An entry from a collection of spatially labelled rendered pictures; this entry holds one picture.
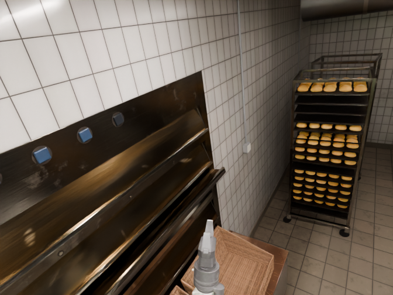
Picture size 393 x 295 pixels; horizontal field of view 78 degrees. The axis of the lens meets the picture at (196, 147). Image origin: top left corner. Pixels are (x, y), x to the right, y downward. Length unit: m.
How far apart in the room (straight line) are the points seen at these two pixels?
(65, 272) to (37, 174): 0.44
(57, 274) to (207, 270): 0.61
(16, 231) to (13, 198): 0.12
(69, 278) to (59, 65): 0.83
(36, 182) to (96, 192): 0.25
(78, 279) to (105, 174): 0.44
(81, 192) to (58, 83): 0.43
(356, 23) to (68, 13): 4.29
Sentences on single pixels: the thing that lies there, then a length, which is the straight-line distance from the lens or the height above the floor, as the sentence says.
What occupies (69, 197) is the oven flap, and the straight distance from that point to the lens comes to 1.10.
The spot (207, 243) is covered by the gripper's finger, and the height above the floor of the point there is 1.74.
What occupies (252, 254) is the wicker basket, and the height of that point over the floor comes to 0.66.
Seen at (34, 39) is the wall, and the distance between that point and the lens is 0.99.
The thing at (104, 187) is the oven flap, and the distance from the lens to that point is 1.16.
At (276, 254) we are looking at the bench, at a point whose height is 0.58.
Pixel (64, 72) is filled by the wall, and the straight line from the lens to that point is 1.02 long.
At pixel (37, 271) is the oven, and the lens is 1.15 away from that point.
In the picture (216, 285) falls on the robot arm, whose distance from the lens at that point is 0.95.
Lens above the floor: 2.36
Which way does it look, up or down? 26 degrees down
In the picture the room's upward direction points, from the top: 9 degrees counter-clockwise
